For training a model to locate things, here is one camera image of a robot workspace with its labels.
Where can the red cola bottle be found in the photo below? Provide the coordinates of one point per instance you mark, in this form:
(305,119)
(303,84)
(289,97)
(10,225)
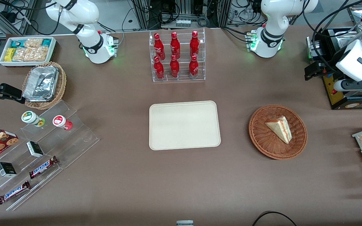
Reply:
(159,69)
(194,44)
(175,45)
(174,67)
(193,67)
(159,47)

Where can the small green label jar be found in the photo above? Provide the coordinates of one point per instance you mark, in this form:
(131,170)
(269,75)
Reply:
(30,117)

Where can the yellow snack packet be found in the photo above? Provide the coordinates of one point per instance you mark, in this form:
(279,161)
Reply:
(9,55)

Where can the white power strip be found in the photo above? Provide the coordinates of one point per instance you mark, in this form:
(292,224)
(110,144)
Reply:
(183,23)

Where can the clear acrylic bottle rack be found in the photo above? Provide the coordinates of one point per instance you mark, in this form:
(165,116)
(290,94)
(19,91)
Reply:
(182,78)

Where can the steel warmer pan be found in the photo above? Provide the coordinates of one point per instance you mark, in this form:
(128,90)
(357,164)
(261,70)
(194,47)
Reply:
(347,37)

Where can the clear acrylic tiered stand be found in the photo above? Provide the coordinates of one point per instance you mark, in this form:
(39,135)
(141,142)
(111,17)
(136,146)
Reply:
(74,138)

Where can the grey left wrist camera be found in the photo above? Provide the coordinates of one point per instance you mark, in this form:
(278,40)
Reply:
(353,85)

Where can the white rectangular snack bin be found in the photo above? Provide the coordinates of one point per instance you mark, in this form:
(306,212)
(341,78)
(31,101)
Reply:
(27,63)

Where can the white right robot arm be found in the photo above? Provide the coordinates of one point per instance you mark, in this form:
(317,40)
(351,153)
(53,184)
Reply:
(86,18)

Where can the black yellow food warmer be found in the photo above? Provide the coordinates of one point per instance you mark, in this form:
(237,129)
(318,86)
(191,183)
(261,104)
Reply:
(336,97)

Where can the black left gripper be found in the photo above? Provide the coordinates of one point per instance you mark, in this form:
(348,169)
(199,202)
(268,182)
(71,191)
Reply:
(329,65)

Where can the round brown wicker basket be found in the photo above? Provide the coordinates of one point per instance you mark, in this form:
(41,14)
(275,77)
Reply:
(262,141)

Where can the triangle sandwich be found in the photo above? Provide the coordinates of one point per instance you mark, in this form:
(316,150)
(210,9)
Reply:
(281,128)

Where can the cream plastic tray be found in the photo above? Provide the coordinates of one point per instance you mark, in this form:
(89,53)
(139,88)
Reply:
(184,125)

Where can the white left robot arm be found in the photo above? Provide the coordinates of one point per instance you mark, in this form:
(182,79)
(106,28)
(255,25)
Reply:
(270,18)

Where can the Snickers chocolate bar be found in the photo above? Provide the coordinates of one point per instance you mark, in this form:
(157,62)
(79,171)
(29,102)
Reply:
(42,167)
(13,192)

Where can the clear rice cracker bag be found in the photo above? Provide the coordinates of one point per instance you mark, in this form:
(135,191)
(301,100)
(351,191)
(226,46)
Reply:
(39,54)
(20,55)
(33,43)

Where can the aluminium foil tray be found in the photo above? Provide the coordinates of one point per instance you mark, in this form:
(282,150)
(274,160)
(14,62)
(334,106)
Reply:
(41,83)

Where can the aluminium equipment rack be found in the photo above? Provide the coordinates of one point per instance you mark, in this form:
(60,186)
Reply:
(181,9)

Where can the oval light wicker basket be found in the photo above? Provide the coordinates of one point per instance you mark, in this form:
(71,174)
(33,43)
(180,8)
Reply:
(62,84)

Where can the small grey device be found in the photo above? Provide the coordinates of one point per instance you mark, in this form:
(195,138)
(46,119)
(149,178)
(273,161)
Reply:
(184,223)

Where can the teal snack packet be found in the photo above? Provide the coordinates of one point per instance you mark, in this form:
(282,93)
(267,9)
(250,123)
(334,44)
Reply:
(46,42)
(17,43)

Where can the small dark green box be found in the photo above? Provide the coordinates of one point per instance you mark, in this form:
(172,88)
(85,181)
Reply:
(35,149)
(6,169)

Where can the small red label jar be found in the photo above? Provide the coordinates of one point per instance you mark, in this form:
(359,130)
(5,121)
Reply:
(60,121)

